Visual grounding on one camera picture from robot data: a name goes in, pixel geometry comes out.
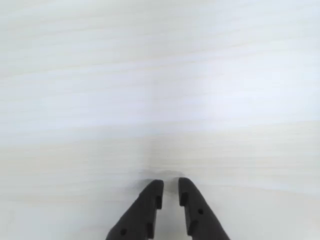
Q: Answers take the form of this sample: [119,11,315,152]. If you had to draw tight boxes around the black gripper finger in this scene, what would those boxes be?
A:
[177,177,231,240]
[104,179,165,240]

